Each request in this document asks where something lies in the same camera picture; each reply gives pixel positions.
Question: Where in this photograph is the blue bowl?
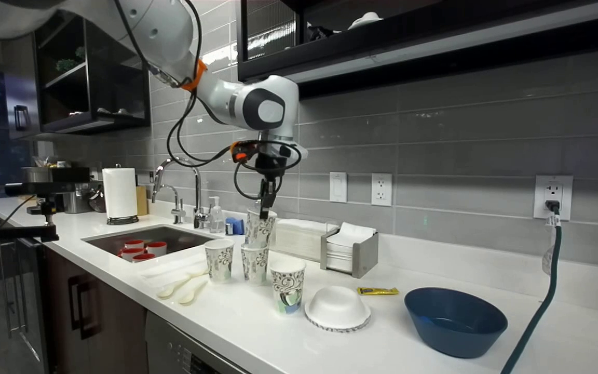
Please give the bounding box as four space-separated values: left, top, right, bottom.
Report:
404 287 509 359

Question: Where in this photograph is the white dish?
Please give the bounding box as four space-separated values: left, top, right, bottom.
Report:
348 11 384 30

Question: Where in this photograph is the camera on mount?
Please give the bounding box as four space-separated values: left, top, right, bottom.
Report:
4 167 92 230

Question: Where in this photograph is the green cable with black plug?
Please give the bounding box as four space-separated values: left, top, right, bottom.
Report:
500 199 563 374

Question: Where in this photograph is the stack of white napkins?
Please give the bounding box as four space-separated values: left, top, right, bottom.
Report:
326 222 377 272

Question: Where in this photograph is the brown cabinet door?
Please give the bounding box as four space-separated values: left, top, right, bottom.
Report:
44 247 148 374

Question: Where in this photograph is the clear soap dispenser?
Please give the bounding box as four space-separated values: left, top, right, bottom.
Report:
208 195 226 234

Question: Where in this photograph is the packet of white plastic spoons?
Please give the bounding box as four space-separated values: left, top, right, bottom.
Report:
138 255 210 305

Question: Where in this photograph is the white switch plate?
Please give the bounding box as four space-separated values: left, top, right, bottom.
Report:
329 171 348 203

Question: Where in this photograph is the white wall socket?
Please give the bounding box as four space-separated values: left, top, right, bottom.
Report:
371 172 393 207
533 175 574 221

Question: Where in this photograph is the dark open wall shelf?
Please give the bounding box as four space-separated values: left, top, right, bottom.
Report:
33 13 152 137

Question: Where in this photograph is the steel pot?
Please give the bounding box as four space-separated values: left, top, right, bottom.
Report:
62 182 106 215

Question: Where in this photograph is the stack of folded paper towels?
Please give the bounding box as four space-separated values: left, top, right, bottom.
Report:
270 218 339 261

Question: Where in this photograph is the white paper bowl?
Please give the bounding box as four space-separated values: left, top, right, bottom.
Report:
304 285 372 333

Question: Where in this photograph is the paper towel roll on holder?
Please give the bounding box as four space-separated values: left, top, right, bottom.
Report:
102 164 140 226

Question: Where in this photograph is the tall chrome tap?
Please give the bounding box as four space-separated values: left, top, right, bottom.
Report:
152 157 210 230

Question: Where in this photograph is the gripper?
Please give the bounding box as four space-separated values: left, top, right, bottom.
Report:
254 153 290 220

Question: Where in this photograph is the steel dishwasher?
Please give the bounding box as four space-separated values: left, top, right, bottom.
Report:
145 310 252 374

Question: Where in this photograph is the steel sink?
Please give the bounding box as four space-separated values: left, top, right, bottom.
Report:
81 224 223 262

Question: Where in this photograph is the grey napkin holder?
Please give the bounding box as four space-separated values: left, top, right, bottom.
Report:
320 231 379 279

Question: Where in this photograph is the small chrome tap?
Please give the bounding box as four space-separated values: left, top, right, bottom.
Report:
152 184 187 225

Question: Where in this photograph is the dark cabinet door handle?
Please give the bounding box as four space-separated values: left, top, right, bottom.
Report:
67 274 102 340

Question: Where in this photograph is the patterned paper cup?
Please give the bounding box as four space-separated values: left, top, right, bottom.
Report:
245 208 278 248
269 258 307 315
240 243 270 286
204 238 235 284

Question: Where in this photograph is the dark wall cabinet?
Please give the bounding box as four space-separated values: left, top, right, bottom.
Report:
236 0 598 100

